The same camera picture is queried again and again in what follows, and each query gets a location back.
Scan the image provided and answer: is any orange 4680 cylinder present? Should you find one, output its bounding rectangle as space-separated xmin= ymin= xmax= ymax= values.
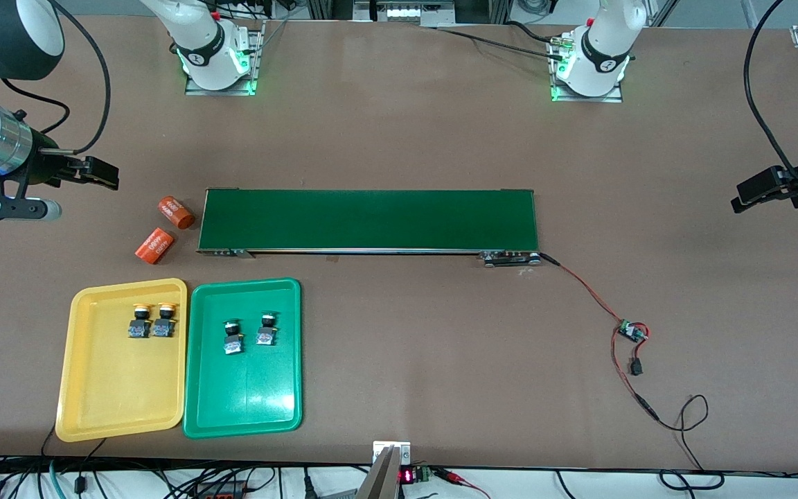
xmin=157 ymin=196 xmax=196 ymax=229
xmin=134 ymin=227 xmax=176 ymax=265

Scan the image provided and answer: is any yellow push button switch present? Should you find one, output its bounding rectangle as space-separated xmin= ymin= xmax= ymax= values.
xmin=127 ymin=303 xmax=152 ymax=340
xmin=152 ymin=303 xmax=179 ymax=339

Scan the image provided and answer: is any small controller circuit board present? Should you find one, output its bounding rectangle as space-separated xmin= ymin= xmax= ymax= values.
xmin=617 ymin=319 xmax=649 ymax=344

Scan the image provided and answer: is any yellow plastic tray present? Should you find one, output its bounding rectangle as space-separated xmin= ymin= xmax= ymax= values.
xmin=55 ymin=278 xmax=188 ymax=443

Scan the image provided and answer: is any green plastic tray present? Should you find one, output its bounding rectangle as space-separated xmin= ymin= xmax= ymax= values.
xmin=183 ymin=278 xmax=303 ymax=439

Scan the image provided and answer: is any green conveyor belt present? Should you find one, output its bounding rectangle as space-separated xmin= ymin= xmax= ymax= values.
xmin=196 ymin=187 xmax=544 ymax=268

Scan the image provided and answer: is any black power strip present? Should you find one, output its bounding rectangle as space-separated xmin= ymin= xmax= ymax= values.
xmin=191 ymin=477 xmax=254 ymax=499

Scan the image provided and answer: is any metal rack device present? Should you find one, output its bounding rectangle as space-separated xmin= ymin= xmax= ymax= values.
xmin=353 ymin=0 xmax=456 ymax=23

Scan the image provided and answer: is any red clip lead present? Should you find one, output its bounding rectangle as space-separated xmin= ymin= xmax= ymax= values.
xmin=434 ymin=468 xmax=490 ymax=499

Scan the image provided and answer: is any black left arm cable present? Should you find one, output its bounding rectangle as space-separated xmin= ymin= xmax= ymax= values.
xmin=744 ymin=0 xmax=798 ymax=198

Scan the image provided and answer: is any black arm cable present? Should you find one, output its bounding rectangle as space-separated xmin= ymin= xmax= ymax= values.
xmin=1 ymin=0 xmax=112 ymax=155
xmin=744 ymin=0 xmax=798 ymax=198

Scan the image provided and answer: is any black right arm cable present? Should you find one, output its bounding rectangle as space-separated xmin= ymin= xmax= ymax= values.
xmin=1 ymin=0 xmax=112 ymax=155

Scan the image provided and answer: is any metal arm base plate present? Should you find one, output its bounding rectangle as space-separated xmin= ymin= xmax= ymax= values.
xmin=184 ymin=19 xmax=266 ymax=96
xmin=548 ymin=35 xmax=625 ymax=104

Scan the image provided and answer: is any red black power wire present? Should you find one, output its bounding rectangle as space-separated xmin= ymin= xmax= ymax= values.
xmin=538 ymin=252 xmax=710 ymax=472

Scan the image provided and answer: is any teal cable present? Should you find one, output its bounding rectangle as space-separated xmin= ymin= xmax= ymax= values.
xmin=49 ymin=457 xmax=71 ymax=499

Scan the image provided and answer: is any black cable on table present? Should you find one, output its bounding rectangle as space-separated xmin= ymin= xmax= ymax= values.
xmin=430 ymin=19 xmax=566 ymax=56

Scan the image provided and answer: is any metal table edge bracket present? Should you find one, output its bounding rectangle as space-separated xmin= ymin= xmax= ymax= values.
xmin=373 ymin=441 xmax=411 ymax=465

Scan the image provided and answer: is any grey metal mount bar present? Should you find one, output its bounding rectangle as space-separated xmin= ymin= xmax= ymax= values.
xmin=355 ymin=446 xmax=401 ymax=499

